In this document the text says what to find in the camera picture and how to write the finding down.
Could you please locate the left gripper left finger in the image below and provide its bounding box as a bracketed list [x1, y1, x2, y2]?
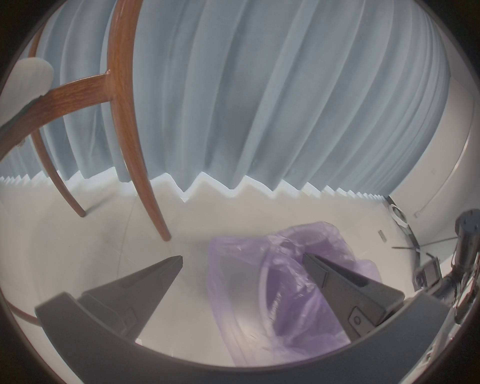
[77, 256, 184, 342]

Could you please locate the purple plastic bag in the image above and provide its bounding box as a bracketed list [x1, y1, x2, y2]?
[207, 221, 383, 367]

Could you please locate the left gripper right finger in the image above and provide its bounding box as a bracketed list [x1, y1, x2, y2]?
[302, 253, 405, 343]

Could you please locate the pale blue curtain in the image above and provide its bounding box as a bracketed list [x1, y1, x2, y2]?
[22, 0, 451, 198]

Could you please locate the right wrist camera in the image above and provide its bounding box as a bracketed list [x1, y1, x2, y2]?
[413, 258, 442, 292]

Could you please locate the wooden chair with white cushion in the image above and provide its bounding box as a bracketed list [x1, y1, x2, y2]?
[0, 0, 172, 328]

